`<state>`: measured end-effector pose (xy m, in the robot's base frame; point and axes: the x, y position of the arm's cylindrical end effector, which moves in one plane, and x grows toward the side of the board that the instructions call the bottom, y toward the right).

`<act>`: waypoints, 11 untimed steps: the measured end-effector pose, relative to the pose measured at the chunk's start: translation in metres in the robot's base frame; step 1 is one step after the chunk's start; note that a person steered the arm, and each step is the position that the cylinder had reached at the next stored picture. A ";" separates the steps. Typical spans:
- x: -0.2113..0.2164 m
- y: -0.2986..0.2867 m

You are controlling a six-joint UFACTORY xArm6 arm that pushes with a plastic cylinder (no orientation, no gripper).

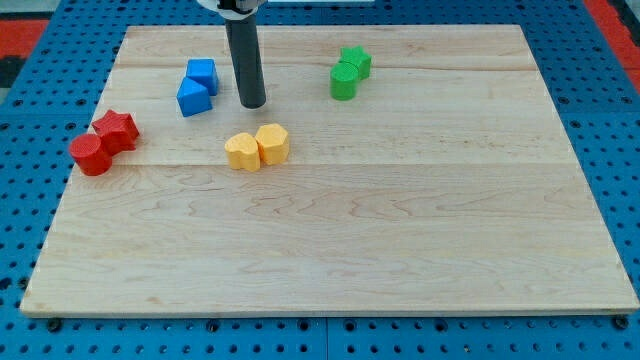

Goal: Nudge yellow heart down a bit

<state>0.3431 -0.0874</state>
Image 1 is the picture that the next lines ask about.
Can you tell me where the red star block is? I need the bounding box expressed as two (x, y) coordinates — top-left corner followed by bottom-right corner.
(92, 110), (140, 155)

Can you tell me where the green star block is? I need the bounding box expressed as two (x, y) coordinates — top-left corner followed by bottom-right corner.
(340, 45), (372, 80)

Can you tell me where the light wooden board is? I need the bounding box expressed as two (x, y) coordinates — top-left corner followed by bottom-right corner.
(21, 25), (639, 318)

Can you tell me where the blue cube block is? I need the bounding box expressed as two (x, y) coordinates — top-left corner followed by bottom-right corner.
(186, 58), (219, 96)

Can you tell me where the green cylinder block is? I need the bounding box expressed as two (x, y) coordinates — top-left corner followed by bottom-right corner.
(330, 62), (359, 101)

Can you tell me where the blue triangular block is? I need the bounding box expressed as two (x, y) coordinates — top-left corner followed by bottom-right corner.
(176, 77), (213, 117)

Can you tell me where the red cylinder block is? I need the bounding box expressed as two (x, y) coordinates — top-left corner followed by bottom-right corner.
(69, 134), (112, 176)

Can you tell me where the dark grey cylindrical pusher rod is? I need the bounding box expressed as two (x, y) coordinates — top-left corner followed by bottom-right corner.
(225, 18), (266, 109)

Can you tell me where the yellow hexagon block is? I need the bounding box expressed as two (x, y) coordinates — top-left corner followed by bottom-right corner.
(255, 123), (290, 165)

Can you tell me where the yellow heart block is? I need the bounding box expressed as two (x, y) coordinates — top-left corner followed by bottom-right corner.
(224, 132), (261, 172)

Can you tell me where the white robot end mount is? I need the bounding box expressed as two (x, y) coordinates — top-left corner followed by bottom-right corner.
(196, 0), (266, 20)

